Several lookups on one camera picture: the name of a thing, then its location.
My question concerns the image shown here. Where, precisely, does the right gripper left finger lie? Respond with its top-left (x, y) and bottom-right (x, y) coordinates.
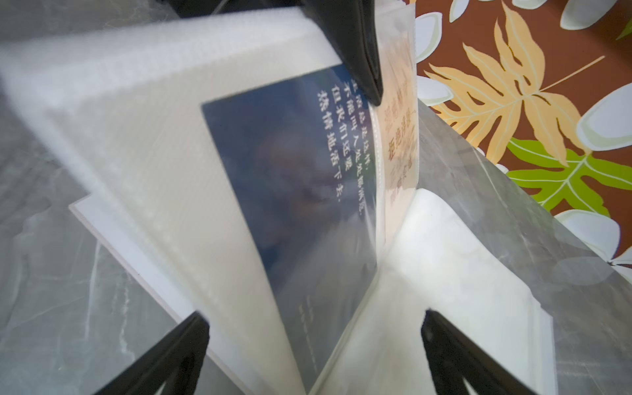
top-left (97, 311), bottom-right (210, 394)

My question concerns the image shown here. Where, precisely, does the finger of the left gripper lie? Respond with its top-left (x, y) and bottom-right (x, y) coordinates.
top-left (301, 0), bottom-right (383, 106)

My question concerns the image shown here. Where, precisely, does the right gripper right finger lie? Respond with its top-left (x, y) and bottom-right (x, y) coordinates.
top-left (421, 309), bottom-right (533, 395)

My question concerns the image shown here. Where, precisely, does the dark blue booklet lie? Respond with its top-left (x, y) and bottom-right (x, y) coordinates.
top-left (202, 65), bottom-right (377, 390)

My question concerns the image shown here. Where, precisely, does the white photo album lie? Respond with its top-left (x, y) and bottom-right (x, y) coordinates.
top-left (1, 1), bottom-right (557, 394)

